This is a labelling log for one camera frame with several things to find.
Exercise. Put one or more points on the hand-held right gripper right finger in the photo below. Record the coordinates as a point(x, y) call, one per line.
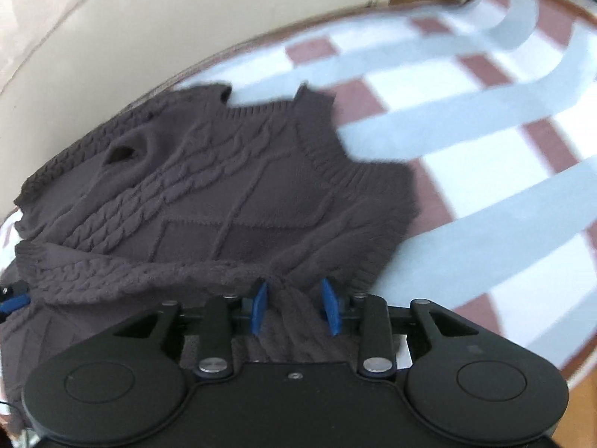
point(330, 308)

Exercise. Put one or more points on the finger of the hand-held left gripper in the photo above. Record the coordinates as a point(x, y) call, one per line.
point(14, 302)

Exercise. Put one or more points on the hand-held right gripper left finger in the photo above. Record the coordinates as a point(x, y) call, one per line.
point(259, 308)

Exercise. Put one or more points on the dark brown knit sweater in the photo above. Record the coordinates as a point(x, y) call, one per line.
point(210, 196)

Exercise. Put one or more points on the checked blanket with cartoon print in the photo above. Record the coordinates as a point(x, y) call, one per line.
point(489, 149)

